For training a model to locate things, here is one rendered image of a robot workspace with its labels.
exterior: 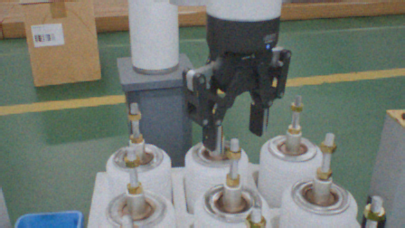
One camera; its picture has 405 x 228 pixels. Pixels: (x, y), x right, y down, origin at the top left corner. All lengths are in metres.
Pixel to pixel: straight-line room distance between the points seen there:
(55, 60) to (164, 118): 0.83
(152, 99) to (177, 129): 0.09
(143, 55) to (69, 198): 0.39
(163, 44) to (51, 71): 0.87
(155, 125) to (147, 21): 0.20
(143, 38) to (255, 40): 0.40
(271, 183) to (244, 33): 0.31
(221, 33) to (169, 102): 0.41
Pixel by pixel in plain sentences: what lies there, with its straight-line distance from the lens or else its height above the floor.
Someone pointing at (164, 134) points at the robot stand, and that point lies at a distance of 0.83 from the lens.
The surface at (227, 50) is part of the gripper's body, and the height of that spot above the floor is 0.46.
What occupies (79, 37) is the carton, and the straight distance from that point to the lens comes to 1.55.
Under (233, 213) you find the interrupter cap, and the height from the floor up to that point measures 0.25.
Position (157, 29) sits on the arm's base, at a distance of 0.76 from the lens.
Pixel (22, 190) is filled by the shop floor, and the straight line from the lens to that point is 1.06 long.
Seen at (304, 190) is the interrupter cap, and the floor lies 0.25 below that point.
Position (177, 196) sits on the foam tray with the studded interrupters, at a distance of 0.66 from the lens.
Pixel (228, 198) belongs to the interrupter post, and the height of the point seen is 0.27.
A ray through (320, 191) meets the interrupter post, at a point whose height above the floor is 0.27.
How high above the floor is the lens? 0.59
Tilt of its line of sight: 27 degrees down
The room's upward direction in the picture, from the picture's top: straight up
